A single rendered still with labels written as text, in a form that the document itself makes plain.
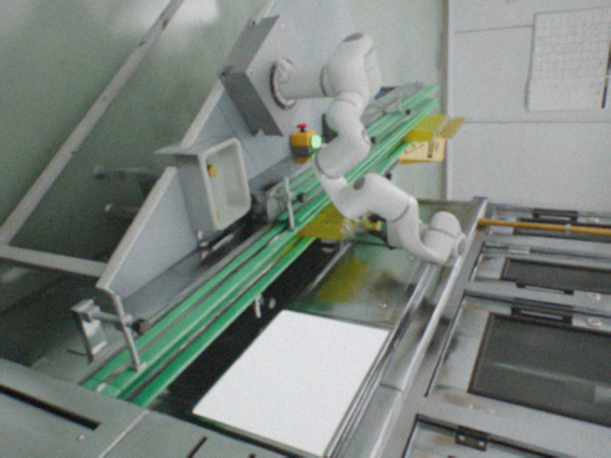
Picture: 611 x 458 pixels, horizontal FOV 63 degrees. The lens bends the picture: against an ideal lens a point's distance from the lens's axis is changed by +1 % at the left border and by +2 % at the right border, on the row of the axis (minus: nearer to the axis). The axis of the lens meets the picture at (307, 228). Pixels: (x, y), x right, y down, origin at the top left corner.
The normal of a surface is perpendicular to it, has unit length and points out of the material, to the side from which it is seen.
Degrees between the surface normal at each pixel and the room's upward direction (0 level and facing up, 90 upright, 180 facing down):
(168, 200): 0
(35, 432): 90
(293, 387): 90
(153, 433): 90
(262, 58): 5
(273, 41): 5
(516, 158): 90
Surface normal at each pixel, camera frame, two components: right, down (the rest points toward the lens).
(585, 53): -0.45, 0.42
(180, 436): -0.11, -0.90
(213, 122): 0.89, 0.10
